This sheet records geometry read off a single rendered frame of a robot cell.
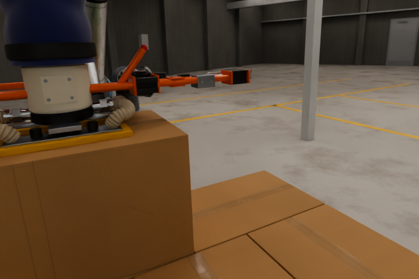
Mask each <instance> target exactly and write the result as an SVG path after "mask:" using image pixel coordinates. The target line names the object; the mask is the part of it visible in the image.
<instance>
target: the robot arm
mask: <svg viewBox="0 0 419 279"><path fill-rule="evenodd" d="M107 2H108V0H86V3H85V11H86V14H87V17H88V18H89V22H90V26H91V29H92V42H93V43H94V44H95V49H96V54H97V55H96V56H95V57H94V59H95V61H96V62H92V63H86V64H87V66H88V71H89V80H90V84H97V83H110V80H109V79H108V78H107V77H106V76H105V75H104V67H105V36H106V20H107ZM127 67H128V66H120V67H117V68H116V69H115V70H114V71H113V74H112V80H113V82H118V81H119V79H120V77H121V76H122V74H123V73H124V71H125V70H126V68H127ZM150 74H156V75H159V76H160V79H161V78H165V77H166V72H156V73H152V72H151V70H150V69H149V68H148V67H147V66H141V67H140V70H137V69H134V71H133V72H132V74H131V76H134V75H150ZM91 94H92V101H93V102H96V101H98V100H103V99H108V98H112V97H113V91H111V92H98V93H91ZM119 95H121V96H123V97H125V98H126V99H127V100H130V101H131V102H132V103H133V104H134V106H135V111H140V106H139V101H138V97H152V96H153V93H148V94H141V95H138V94H137V96H135V95H133V94H131V93H130V92H129V90H119V91H116V96H119Z"/></svg>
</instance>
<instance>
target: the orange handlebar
mask: <svg viewBox="0 0 419 279"><path fill-rule="evenodd" d="M228 80H229V75H223V74H216V75H215V82H222V81H228ZM197 82H198V79H197V78H196V77H181V76H174V77H165V78H161V79H160V86H161V87H166V86H169V87H184V86H186V85H187V84H194V83H197ZM20 88H24V82H14V83H0V90H10V91H2V92H0V101H8V100H22V99H27V92H26V91H25V90H12V89H20ZM132 89H133V83H132V82H130V81H128V82H126V83H117V82H113V83H97V84H90V88H89V90H90V93H98V92H111V91H119V90H132Z"/></svg>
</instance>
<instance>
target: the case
mask: <svg viewBox="0 0 419 279"><path fill-rule="evenodd" d="M121 123H125V124H126V125H127V126H128V127H129V128H130V129H131V130H132V131H133V136H130V137H126V138H118V139H111V140H107V141H99V142H94V143H87V144H80V145H75V146H68V147H64V148H56V149H49V150H45V151H37V152H33V153H26V154H18V155H14V156H6V157H1V158H0V279H121V278H124V277H127V276H130V275H133V274H135V273H138V272H142V271H144V270H147V269H149V268H153V267H155V266H158V265H161V264H163V263H166V262H170V261H172V260H175V259H177V258H181V257H184V256H186V255H189V254H192V253H194V239H193V215H192V202H191V178H190V154H189V141H188V134H186V133H185V132H184V131H182V130H180V129H179V128H177V127H176V126H175V125H173V124H172V123H170V122H169V121H167V120H166V119H164V118H163V117H161V116H160V115H158V114H157V113H155V112H154V111H152V110H144V111H136V112H135V114H134V116H133V117H132V118H130V119H129V120H126V121H124V122H121Z"/></svg>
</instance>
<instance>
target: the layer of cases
mask: <svg viewBox="0 0 419 279"><path fill-rule="evenodd" d="M191 202H192V215H193V239H194V253H192V254H189V255H186V256H184V257H181V258H177V259H175V260H172V261H170V262H166V263H163V264H161V265H158V266H155V267H153V268H149V269H147V270H144V271H142V272H138V273H135V274H133V275H130V276H127V277H124V278H121V279H419V255H418V254H416V253H414V252H412V251H411V250H409V249H407V248H405V247H403V246H401V245H400V244H398V243H396V242H394V241H392V240H390V239H388V238H387V237H385V236H383V235H382V234H380V233H378V232H376V231H374V230H372V229H370V228H369V227H367V226H365V225H363V224H361V223H360V222H358V221H356V220H354V219H353V218H351V217H349V216H347V215H345V214H343V213H341V212H340V211H338V210H336V209H334V208H333V207H331V206H328V205H327V204H324V203H323V202H322V201H320V200H318V199H316V198H315V197H312V196H311V195H309V194H307V193H305V192H304V191H302V190H300V189H298V188H296V187H294V186H293V185H291V184H289V183H287V182H286V181H283V180H282V179H280V178H278V177H276V176H275V175H273V174H271V173H269V172H267V171H265V170H263V171H259V172H256V173H252V174H248V175H245V176H241V177H237V178H234V179H230V180H227V181H223V182H219V183H216V184H212V185H209V186H205V187H200V188H197V189H193V190H191Z"/></svg>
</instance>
